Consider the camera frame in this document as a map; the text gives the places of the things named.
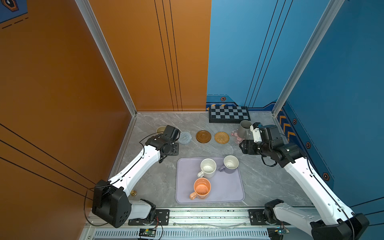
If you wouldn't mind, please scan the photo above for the yellow ceramic mug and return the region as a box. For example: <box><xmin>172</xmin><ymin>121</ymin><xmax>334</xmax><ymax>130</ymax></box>
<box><xmin>157</xmin><ymin>126</ymin><xmax>166</xmax><ymax>134</ymax></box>

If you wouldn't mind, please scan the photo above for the grey woven round coaster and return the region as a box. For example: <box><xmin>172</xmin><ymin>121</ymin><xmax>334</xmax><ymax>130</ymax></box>
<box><xmin>178</xmin><ymin>132</ymin><xmax>192</xmax><ymax>145</ymax></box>

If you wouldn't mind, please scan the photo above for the grey ceramic mug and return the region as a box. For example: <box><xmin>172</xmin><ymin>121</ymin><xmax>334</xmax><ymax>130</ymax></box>
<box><xmin>237</xmin><ymin>120</ymin><xmax>252</xmax><ymax>139</ymax></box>

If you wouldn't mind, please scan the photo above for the brown wooden round coaster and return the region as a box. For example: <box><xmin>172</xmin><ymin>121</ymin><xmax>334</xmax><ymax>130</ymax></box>
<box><xmin>196</xmin><ymin>130</ymin><xmax>212</xmax><ymax>144</ymax></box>

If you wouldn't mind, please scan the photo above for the pink cherry blossom coaster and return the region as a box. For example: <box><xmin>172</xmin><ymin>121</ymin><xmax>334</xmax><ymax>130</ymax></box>
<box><xmin>231</xmin><ymin>130</ymin><xmax>244</xmax><ymax>145</ymax></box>

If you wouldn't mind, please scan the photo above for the purple white ceramic mug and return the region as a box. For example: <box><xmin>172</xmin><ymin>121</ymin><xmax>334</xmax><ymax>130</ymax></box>
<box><xmin>218</xmin><ymin>155</ymin><xmax>240</xmax><ymax>174</ymax></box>

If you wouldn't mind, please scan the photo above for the woven rattan round coaster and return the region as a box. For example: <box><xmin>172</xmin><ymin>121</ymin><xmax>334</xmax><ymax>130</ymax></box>
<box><xmin>214</xmin><ymin>132</ymin><xmax>230</xmax><ymax>145</ymax></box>

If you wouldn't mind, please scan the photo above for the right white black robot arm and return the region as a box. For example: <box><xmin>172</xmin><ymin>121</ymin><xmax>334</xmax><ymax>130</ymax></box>
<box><xmin>239</xmin><ymin>138</ymin><xmax>370</xmax><ymax>240</ymax></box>

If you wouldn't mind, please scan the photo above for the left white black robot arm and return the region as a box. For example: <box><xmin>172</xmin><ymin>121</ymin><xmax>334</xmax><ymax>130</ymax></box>
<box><xmin>92</xmin><ymin>137</ymin><xmax>179</xmax><ymax>228</ymax></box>

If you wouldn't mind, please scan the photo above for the orange ceramic mug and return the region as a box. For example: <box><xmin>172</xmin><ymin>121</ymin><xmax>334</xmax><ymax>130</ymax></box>
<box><xmin>189</xmin><ymin>178</ymin><xmax>211</xmax><ymax>200</ymax></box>

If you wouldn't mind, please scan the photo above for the black silver chessboard box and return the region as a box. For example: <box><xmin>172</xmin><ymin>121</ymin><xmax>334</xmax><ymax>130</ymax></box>
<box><xmin>208</xmin><ymin>105</ymin><xmax>251</xmax><ymax>124</ymax></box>

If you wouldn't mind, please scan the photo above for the lavender rectangular tray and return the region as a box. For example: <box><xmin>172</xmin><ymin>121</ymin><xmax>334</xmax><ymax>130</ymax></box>
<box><xmin>176</xmin><ymin>157</ymin><xmax>245</xmax><ymax>205</ymax></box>

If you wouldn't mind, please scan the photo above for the right small circuit board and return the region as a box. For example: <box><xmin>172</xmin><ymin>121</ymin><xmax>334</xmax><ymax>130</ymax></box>
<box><xmin>267</xmin><ymin>228</ymin><xmax>289</xmax><ymax>240</ymax></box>

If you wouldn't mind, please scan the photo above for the left green circuit board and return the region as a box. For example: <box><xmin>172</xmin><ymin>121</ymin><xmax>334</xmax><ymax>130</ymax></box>
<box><xmin>138</xmin><ymin>228</ymin><xmax>157</xmax><ymax>239</ymax></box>

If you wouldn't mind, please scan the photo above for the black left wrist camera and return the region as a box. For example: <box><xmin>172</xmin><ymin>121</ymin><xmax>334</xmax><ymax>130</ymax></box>
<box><xmin>163</xmin><ymin>125</ymin><xmax>180</xmax><ymax>142</ymax></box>

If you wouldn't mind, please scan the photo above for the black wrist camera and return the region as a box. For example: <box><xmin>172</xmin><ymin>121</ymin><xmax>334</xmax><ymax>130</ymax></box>
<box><xmin>163</xmin><ymin>125</ymin><xmax>180</xmax><ymax>142</ymax></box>
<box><xmin>250</xmin><ymin>122</ymin><xmax>281</xmax><ymax>143</ymax></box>

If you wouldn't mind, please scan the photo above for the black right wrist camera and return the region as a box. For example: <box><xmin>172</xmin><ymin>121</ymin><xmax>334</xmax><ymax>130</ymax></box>
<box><xmin>250</xmin><ymin>122</ymin><xmax>281</xmax><ymax>143</ymax></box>

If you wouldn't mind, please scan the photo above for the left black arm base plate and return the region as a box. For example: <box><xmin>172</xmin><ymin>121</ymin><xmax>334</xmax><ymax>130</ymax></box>
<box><xmin>128</xmin><ymin>209</ymin><xmax>170</xmax><ymax>226</ymax></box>

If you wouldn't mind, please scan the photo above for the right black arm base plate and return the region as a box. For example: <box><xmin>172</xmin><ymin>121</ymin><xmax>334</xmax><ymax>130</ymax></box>
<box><xmin>248</xmin><ymin>209</ymin><xmax>281</xmax><ymax>226</ymax></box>

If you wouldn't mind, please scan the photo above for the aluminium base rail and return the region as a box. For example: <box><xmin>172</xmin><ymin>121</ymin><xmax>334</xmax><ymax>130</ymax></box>
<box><xmin>79</xmin><ymin>206</ymin><xmax>343</xmax><ymax>240</ymax></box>

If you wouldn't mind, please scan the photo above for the aluminium corner post right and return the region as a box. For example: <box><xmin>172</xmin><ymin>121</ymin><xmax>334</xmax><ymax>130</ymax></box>
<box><xmin>272</xmin><ymin>0</ymin><xmax>345</xmax><ymax>117</ymax></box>

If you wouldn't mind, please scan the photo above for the aluminium corner post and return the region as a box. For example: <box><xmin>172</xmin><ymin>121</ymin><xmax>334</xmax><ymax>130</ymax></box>
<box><xmin>272</xmin><ymin>0</ymin><xmax>345</xmax><ymax>117</ymax></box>
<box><xmin>75</xmin><ymin>0</ymin><xmax>137</xmax><ymax>117</ymax></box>

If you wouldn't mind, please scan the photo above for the aluminium corner post left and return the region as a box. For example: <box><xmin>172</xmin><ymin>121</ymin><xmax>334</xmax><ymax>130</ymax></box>
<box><xmin>75</xmin><ymin>0</ymin><xmax>137</xmax><ymax>117</ymax></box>

